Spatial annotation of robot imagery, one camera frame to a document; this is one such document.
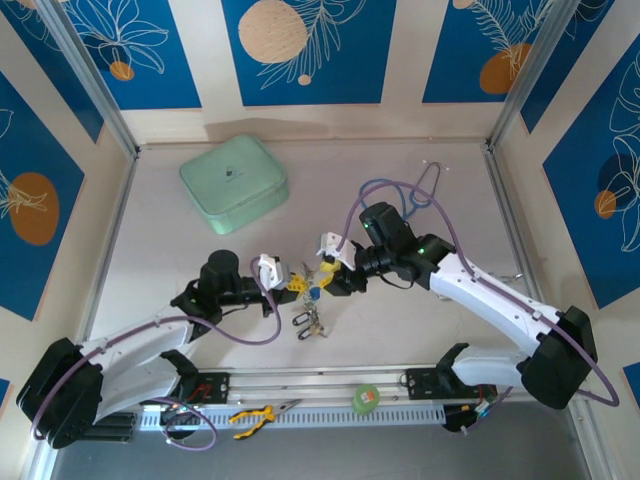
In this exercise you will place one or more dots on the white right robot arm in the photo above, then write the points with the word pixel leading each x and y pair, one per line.
pixel 490 300

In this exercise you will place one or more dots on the blue key tag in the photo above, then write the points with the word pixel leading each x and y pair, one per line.
pixel 314 295

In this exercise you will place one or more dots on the aluminium table edge rail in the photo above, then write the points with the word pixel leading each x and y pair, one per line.
pixel 107 250
pixel 510 215

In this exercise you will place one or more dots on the yellow black pliers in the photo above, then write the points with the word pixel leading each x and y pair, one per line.
pixel 252 415

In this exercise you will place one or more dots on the bunch of keys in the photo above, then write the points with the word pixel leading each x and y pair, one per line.
pixel 304 299

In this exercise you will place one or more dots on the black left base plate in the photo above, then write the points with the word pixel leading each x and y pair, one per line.
pixel 215 385

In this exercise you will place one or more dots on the aluminium frame post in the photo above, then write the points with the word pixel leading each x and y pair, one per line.
pixel 530 70
pixel 85 75

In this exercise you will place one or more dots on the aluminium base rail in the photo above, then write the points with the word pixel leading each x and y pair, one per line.
pixel 310 382

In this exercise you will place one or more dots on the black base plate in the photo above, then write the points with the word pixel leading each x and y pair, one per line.
pixel 420 382
pixel 215 385

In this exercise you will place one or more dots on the blue stethoscope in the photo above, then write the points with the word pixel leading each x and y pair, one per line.
pixel 371 184

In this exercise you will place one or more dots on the green tape roll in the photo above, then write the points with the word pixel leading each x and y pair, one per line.
pixel 365 400

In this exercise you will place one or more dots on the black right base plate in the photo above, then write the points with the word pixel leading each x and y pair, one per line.
pixel 420 382

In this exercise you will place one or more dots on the black key tag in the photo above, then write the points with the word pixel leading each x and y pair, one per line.
pixel 303 334
pixel 299 317

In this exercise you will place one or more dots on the mint green zip case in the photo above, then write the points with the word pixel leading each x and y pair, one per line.
pixel 230 180

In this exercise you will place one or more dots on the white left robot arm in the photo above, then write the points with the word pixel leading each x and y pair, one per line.
pixel 140 340

